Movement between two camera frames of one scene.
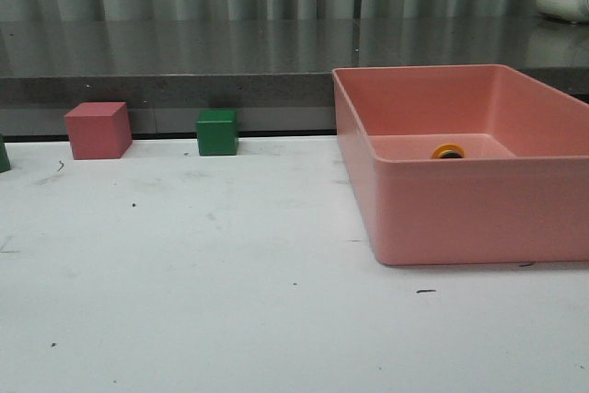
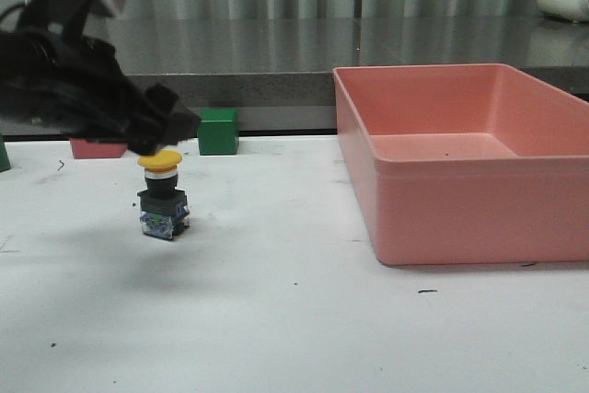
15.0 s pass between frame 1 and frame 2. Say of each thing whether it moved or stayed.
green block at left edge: stayed
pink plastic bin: stayed
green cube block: stayed
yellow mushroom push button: moved
